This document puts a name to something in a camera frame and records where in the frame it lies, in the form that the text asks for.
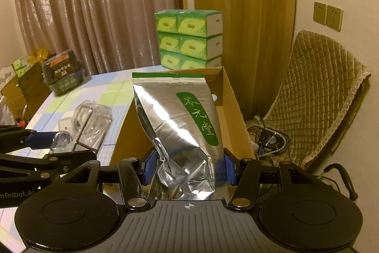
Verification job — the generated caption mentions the black chair frame tube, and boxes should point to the black chair frame tube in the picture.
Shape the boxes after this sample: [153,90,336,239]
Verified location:
[324,163,359,202]

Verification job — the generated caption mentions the yellow plastic bag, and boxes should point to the yellow plastic bag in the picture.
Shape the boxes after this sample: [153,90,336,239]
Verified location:
[28,48,49,64]

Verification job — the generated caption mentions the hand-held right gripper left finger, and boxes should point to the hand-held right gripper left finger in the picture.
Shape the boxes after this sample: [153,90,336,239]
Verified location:
[58,152,157,210]

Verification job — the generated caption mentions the tangle of floor cables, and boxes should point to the tangle of floor cables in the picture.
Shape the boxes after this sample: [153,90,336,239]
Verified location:
[246,115,289,159]

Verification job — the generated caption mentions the orange handled screwdriver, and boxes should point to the orange handled screwdriver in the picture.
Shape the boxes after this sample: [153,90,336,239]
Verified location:
[18,105,28,127]

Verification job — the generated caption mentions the tall open cardboard box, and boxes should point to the tall open cardboard box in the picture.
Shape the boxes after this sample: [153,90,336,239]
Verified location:
[18,63,51,111]

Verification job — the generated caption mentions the silver green tea pouch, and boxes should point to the silver green tea pouch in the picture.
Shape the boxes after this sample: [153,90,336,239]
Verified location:
[132,72,224,201]

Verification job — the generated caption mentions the beige wall socket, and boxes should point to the beige wall socket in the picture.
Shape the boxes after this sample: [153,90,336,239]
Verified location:
[326,5,343,32]
[313,2,328,25]

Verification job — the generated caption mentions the green tissue packs in box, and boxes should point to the green tissue packs in box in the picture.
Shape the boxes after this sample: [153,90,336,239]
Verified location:
[12,56,30,77]

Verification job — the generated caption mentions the brown cardboard box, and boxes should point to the brown cardboard box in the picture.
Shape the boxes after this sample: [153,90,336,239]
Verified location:
[110,66,257,182]

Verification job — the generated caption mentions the yellow curtain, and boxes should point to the yellow curtain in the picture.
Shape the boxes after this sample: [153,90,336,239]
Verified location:
[189,0,297,120]

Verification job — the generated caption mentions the white carved chair back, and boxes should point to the white carved chair back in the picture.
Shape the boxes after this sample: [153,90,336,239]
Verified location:
[0,65,14,84]

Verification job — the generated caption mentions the brown shiny curtain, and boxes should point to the brown shiny curtain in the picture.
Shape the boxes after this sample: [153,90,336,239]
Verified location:
[12,0,182,76]

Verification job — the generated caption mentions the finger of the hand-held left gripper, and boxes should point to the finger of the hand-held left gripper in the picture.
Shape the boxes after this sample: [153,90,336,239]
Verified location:
[0,126,73,150]
[0,151,98,181]

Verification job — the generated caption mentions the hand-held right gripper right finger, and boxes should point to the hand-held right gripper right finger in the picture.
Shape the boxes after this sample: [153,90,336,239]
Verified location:
[224,149,325,210]

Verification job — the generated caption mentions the clear plastic container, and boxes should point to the clear plastic container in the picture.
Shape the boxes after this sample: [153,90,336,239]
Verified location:
[50,99,112,153]

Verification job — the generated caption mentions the checkered tablecloth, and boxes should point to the checkered tablecloth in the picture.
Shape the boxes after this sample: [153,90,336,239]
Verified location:
[0,65,166,253]

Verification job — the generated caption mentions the low cardboard box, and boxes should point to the low cardboard box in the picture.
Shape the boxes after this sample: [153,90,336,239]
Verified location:
[0,83,27,120]

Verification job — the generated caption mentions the chair with quilted cover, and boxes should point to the chair with quilted cover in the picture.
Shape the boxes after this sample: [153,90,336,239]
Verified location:
[262,30,371,175]

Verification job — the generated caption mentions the black basket with label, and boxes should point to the black basket with label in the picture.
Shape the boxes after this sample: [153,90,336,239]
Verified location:
[41,50,84,94]

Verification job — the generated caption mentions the stack of green tissue packs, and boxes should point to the stack of green tissue packs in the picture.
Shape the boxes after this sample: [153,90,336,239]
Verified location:
[154,9,223,71]

